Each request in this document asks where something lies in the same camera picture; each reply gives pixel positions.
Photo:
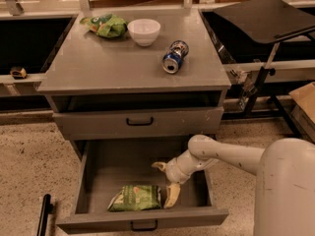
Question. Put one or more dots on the blue soda can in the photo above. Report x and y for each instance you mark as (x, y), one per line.
(174, 57)

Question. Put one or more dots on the closed grey upper drawer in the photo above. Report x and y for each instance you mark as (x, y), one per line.
(138, 123)

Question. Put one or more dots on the cardboard box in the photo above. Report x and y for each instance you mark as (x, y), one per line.
(304, 110)

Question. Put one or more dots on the grey drawer cabinet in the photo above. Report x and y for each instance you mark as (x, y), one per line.
(91, 74)

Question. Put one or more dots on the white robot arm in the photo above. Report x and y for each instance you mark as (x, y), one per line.
(285, 180)

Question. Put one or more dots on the black bar on floor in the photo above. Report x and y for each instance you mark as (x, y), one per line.
(46, 210)

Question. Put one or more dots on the bright green snack bag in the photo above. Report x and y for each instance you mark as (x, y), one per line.
(107, 26)

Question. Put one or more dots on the small yellow tape measure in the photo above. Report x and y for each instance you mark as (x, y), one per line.
(18, 72)

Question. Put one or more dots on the open grey middle drawer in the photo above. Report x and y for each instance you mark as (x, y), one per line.
(109, 165)

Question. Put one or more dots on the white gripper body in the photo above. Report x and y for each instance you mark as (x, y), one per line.
(172, 171)

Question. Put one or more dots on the green jalapeno chip bag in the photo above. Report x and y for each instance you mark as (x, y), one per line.
(136, 198)

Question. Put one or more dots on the black tray stand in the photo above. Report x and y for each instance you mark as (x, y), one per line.
(267, 48)

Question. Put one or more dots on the white bowl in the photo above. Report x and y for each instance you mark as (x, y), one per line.
(144, 31)

